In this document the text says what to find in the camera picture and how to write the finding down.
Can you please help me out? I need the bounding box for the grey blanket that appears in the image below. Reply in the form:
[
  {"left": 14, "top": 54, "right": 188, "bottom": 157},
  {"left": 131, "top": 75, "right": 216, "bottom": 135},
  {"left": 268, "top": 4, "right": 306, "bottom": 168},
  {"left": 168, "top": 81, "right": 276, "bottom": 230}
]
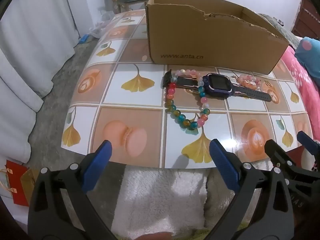
[{"left": 257, "top": 13, "right": 299, "bottom": 44}]

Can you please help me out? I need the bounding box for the gold gift bag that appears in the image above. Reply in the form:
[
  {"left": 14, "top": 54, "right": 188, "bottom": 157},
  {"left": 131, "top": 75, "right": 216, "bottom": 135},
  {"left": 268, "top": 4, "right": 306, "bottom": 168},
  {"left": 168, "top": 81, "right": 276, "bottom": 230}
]
[{"left": 20, "top": 168, "right": 40, "bottom": 198}]

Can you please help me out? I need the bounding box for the multicoloured bead bracelet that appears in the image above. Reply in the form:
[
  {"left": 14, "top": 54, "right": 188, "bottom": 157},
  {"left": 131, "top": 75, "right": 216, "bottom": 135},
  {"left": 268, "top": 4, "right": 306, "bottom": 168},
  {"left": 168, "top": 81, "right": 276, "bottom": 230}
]
[{"left": 164, "top": 69, "right": 211, "bottom": 130}]

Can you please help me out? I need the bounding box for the white fluffy towel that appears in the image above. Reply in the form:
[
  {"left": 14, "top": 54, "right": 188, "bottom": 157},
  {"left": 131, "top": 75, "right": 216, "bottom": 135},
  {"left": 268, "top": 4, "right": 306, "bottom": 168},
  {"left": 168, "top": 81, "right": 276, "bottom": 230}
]
[{"left": 110, "top": 166, "right": 209, "bottom": 240}]

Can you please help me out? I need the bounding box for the blue pillow with pink dot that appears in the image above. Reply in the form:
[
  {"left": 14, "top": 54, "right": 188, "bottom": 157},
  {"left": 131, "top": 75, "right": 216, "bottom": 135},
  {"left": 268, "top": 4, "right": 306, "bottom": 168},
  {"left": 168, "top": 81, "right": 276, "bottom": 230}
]
[{"left": 294, "top": 36, "right": 320, "bottom": 64}]

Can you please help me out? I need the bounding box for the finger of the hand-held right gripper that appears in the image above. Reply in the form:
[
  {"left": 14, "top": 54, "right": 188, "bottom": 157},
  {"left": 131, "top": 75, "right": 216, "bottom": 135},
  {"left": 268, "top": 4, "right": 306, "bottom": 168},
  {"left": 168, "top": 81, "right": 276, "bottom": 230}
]
[
  {"left": 297, "top": 131, "right": 320, "bottom": 167},
  {"left": 264, "top": 139, "right": 313, "bottom": 180}
]

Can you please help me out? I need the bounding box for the brown cardboard box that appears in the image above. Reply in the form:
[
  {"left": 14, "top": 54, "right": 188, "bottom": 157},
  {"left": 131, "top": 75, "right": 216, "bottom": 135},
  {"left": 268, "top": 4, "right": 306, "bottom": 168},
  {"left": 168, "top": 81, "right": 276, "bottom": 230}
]
[{"left": 145, "top": 0, "right": 290, "bottom": 75}]

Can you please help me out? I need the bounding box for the red gift bag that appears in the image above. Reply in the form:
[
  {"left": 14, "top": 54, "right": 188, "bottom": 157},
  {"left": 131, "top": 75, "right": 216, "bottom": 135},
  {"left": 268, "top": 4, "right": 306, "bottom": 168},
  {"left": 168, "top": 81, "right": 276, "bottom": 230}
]
[{"left": 5, "top": 159, "right": 32, "bottom": 207}]

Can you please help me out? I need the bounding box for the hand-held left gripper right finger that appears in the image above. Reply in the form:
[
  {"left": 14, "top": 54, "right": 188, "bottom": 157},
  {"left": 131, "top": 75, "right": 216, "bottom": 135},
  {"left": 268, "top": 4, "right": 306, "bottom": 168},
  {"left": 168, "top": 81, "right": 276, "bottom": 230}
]
[{"left": 205, "top": 138, "right": 293, "bottom": 240}]

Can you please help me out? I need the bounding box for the pink floral blanket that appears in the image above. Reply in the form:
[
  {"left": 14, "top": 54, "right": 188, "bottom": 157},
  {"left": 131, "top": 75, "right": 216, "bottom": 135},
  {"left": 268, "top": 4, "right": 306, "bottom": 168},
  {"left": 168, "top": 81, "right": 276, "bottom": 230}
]
[{"left": 280, "top": 44, "right": 320, "bottom": 142}]

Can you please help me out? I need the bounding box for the pink bead bracelet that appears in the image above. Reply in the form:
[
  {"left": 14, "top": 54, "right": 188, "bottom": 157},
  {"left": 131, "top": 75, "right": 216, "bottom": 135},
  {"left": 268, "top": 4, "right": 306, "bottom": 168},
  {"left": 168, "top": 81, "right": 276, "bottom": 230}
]
[{"left": 236, "top": 74, "right": 262, "bottom": 90}]

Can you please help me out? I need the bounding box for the white curtain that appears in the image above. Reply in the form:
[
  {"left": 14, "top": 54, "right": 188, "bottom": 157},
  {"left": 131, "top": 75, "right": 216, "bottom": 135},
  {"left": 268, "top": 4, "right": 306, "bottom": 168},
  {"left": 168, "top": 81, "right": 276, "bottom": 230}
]
[{"left": 0, "top": 0, "right": 77, "bottom": 160}]

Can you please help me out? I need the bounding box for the brown wooden door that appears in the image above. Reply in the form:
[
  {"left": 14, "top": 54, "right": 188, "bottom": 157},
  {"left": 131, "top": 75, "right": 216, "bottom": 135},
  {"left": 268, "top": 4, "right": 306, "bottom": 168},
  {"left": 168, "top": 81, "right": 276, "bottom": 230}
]
[{"left": 291, "top": 0, "right": 320, "bottom": 42}]

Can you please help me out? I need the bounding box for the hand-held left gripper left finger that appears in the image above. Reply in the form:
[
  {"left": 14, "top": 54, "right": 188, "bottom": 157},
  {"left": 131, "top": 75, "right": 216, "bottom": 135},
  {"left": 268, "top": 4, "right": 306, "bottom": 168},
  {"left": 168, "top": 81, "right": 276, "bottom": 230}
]
[{"left": 27, "top": 140, "right": 118, "bottom": 240}]

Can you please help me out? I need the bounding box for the white plastic bag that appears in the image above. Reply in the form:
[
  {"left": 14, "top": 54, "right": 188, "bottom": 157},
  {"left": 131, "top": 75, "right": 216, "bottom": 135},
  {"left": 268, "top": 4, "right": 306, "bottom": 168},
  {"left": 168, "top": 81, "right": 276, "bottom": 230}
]
[{"left": 89, "top": 10, "right": 117, "bottom": 38}]

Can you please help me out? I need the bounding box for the purple smartwatch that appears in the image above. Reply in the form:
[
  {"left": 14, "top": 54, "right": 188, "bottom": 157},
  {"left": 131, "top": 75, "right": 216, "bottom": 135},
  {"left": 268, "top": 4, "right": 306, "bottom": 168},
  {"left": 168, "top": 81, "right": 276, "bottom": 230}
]
[{"left": 163, "top": 70, "right": 273, "bottom": 102}]

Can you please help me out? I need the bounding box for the wooden chair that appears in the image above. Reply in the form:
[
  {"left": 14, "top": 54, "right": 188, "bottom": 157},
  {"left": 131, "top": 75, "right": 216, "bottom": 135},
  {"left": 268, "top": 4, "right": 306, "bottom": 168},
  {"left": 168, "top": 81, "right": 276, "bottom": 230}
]
[{"left": 117, "top": 0, "right": 152, "bottom": 12}]

